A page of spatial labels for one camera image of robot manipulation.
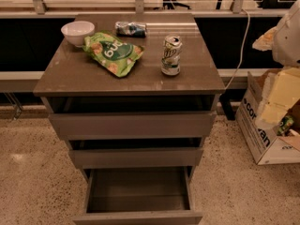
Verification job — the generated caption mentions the grey bottom drawer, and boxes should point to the grey bottom drawer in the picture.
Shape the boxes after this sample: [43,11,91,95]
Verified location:
[73,167,203,225]

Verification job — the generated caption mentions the grey drawer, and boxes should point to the grey drawer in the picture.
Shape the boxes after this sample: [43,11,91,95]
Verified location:
[73,167,203,225]
[69,138,203,169]
[42,94,217,141]

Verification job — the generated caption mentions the grey drawer cabinet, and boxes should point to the grey drawer cabinet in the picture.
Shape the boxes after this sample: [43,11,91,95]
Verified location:
[33,12,226,183]

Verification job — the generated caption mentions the grey middle drawer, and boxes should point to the grey middle drawer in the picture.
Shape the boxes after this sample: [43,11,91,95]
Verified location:
[69,138,203,169]

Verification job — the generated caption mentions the grey top drawer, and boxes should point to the grey top drawer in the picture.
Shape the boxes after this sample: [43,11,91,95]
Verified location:
[42,94,217,141]

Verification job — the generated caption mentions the green can in box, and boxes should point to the green can in box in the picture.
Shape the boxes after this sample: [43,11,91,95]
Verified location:
[277,115,294,136]

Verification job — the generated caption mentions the white cardboard box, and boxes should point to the white cardboard box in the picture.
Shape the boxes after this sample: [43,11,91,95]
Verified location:
[235,71,300,165]

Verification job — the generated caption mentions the white green soda can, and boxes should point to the white green soda can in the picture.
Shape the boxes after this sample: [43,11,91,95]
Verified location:
[161,35,183,76]

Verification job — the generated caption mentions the green snack bag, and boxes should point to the green snack bag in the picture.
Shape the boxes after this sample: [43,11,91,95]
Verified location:
[82,31,144,78]

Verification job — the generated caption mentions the white bowl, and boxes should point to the white bowl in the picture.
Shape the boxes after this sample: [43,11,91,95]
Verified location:
[61,21,95,47]

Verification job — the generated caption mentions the white cable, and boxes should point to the white cable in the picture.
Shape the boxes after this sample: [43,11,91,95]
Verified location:
[223,8,252,91]

